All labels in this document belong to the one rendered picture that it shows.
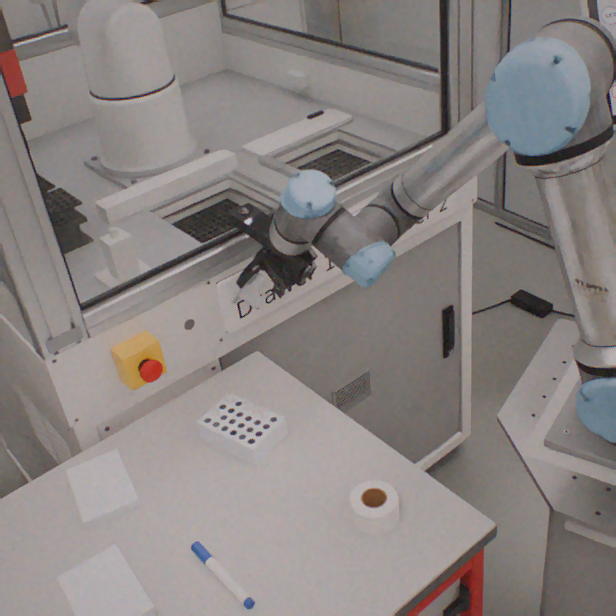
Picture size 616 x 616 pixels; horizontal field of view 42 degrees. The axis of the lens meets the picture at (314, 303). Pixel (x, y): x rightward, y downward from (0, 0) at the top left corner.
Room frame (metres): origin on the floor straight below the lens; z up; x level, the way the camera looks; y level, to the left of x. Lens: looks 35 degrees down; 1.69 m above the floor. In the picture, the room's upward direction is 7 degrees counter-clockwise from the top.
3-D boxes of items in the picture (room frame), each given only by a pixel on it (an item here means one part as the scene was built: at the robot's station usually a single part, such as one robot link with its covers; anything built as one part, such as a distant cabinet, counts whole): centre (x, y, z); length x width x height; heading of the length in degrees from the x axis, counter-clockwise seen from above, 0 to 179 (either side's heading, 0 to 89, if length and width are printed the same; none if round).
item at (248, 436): (0.98, 0.15, 0.78); 0.12 x 0.08 x 0.04; 49
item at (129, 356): (1.07, 0.30, 0.88); 0.07 x 0.05 x 0.07; 126
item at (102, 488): (0.90, 0.37, 0.77); 0.13 x 0.09 x 0.02; 23
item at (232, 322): (1.29, 0.05, 0.87); 0.29 x 0.02 x 0.11; 126
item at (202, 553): (0.71, 0.18, 0.77); 0.14 x 0.02 x 0.02; 36
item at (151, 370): (1.05, 0.28, 0.88); 0.04 x 0.03 x 0.04; 126
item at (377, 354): (1.70, 0.28, 0.40); 1.03 x 0.95 x 0.80; 126
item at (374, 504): (0.78, -0.05, 0.78); 0.07 x 0.07 x 0.04
